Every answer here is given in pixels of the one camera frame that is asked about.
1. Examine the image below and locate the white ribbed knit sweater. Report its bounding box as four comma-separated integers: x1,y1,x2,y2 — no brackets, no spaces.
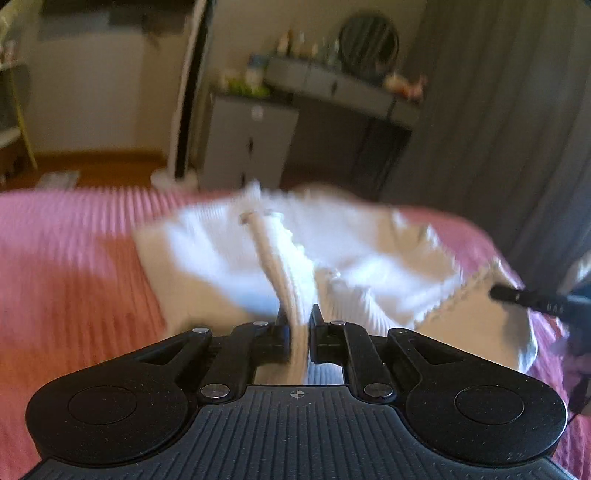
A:
134,184,538,384

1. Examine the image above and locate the right hand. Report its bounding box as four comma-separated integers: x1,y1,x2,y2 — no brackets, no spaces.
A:
553,252,590,417

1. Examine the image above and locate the white tower fan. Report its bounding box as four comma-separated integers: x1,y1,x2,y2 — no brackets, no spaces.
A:
150,0,216,191

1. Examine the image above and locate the grey curtain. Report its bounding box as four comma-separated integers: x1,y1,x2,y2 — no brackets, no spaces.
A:
381,1,590,290

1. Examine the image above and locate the pink ribbed bed blanket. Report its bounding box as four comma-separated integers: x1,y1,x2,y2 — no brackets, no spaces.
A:
1,189,590,479

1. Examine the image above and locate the grey drawer cabinet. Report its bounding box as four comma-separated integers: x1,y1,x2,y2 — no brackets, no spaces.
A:
199,94,298,190

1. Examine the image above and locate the grey vanity desk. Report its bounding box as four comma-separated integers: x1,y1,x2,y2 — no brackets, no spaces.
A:
264,56,421,191

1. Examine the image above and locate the round mirror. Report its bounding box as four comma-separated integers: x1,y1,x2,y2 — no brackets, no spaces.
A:
339,10,400,78

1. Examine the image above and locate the yellow-legged shelf stand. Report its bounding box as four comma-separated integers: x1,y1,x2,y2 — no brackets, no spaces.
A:
1,39,38,171

